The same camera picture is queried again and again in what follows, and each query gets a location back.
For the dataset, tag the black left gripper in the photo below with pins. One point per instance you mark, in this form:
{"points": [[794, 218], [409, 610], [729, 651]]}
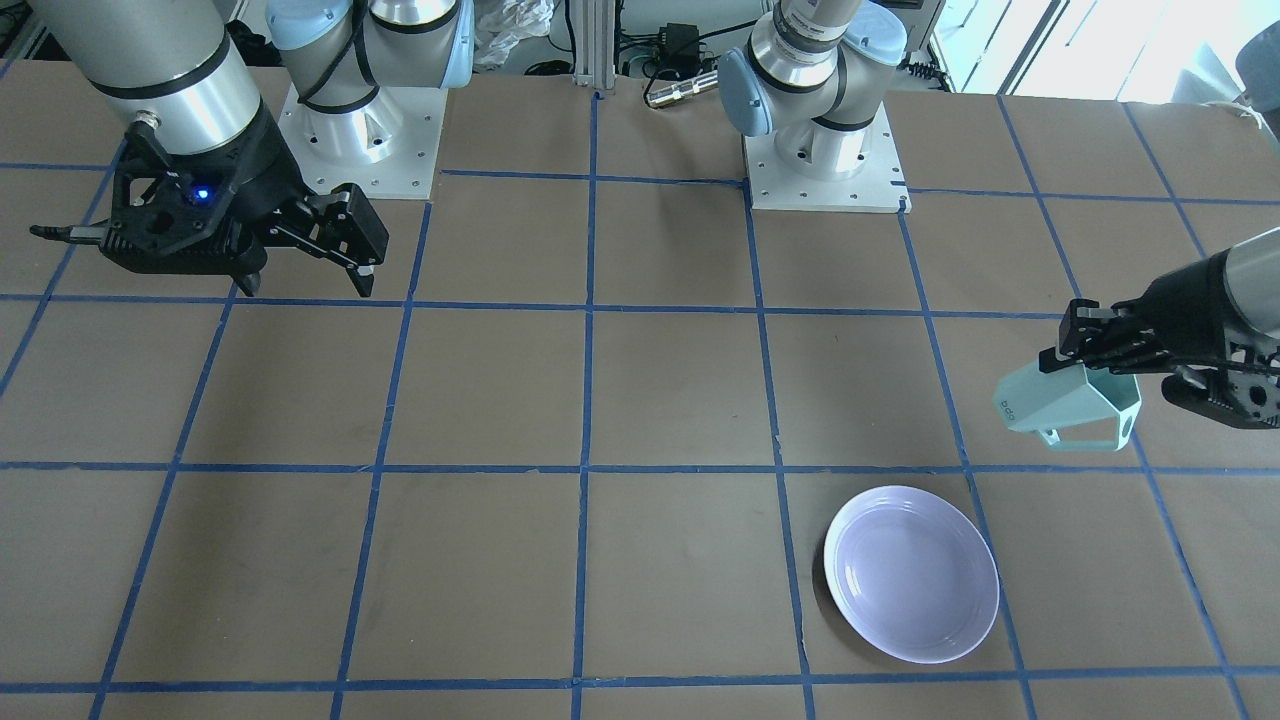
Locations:
{"points": [[1183, 308]]}

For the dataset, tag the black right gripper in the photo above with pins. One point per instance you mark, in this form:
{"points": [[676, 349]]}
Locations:
{"points": [[262, 178]]}

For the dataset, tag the mint green faceted cup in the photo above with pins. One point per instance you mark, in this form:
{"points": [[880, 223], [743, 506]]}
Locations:
{"points": [[1030, 401]]}

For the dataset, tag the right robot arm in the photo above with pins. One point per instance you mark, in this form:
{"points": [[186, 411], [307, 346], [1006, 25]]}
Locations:
{"points": [[179, 62]]}

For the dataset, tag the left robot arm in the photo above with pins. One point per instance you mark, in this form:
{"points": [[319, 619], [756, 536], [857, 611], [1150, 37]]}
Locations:
{"points": [[810, 83]]}

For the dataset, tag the lavender round plate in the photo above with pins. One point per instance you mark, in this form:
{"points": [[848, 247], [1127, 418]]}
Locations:
{"points": [[911, 574]]}

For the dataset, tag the silver cylinder connector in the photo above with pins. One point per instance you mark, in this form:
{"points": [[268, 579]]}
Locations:
{"points": [[681, 91]]}

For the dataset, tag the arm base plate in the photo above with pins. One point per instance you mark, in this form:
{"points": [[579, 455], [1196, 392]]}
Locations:
{"points": [[808, 167], [389, 148]]}

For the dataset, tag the aluminium frame post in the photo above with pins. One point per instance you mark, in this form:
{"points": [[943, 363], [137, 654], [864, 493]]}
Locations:
{"points": [[594, 43]]}

